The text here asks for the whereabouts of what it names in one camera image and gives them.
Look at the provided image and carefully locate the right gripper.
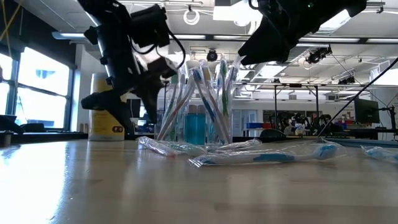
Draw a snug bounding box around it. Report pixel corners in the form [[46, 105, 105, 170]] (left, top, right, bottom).
[[238, 0, 315, 67]]

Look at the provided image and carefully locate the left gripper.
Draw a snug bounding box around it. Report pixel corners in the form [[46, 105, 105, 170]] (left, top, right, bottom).
[[81, 57, 178, 140]]

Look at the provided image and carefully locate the blue white toothbrush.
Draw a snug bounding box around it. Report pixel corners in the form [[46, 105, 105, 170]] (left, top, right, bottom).
[[187, 143, 354, 169], [206, 138, 263, 155], [360, 144, 398, 164], [228, 65, 241, 94]]

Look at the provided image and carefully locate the red white toothbrush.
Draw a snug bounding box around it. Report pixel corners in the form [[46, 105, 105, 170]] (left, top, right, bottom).
[[136, 136, 177, 157]]

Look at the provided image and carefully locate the clear plastic cup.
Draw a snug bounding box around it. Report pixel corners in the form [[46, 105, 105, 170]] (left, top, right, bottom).
[[192, 68, 233, 144]]

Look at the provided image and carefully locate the clear acrylic box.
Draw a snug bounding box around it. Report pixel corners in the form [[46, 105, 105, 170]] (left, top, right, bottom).
[[155, 102, 234, 146]]

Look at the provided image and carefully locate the yellow wipes canister white lid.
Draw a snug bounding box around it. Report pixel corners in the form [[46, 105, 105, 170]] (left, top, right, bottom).
[[88, 72, 126, 142]]

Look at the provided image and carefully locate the ceiling light strip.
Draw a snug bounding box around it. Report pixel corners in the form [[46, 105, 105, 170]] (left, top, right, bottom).
[[298, 37, 361, 43], [52, 30, 94, 40], [174, 34, 249, 40]]

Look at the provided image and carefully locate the black framed window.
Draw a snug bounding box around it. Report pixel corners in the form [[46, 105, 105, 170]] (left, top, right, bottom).
[[0, 46, 74, 131]]

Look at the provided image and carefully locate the black computer monitor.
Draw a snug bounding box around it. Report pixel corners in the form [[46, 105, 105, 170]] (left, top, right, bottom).
[[354, 98, 381, 124]]

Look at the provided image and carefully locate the silver ventilation duct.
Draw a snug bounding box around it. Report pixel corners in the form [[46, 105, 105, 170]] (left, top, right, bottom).
[[275, 18, 352, 65]]

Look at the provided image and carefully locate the black ceiling camera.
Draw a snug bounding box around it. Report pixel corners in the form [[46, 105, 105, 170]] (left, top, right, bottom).
[[206, 49, 219, 63]]

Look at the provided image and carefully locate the black ceiling camera rig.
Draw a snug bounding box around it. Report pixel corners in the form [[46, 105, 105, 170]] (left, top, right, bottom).
[[306, 45, 333, 65], [338, 75, 356, 85]]

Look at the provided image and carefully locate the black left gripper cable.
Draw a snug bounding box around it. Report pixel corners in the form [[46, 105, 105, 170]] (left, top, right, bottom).
[[129, 27, 187, 70]]

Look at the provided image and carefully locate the black aluminium table frame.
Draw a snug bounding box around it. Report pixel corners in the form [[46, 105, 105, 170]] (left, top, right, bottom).
[[0, 132, 398, 149]]

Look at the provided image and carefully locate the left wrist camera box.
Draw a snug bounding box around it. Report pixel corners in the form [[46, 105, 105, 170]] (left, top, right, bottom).
[[129, 4, 171, 48]]

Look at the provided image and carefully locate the white coiled cable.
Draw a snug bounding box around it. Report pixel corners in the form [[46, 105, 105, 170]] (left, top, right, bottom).
[[183, 8, 200, 26]]

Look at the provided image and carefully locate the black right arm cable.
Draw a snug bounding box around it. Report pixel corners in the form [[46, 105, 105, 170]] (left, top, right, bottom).
[[318, 57, 398, 138]]

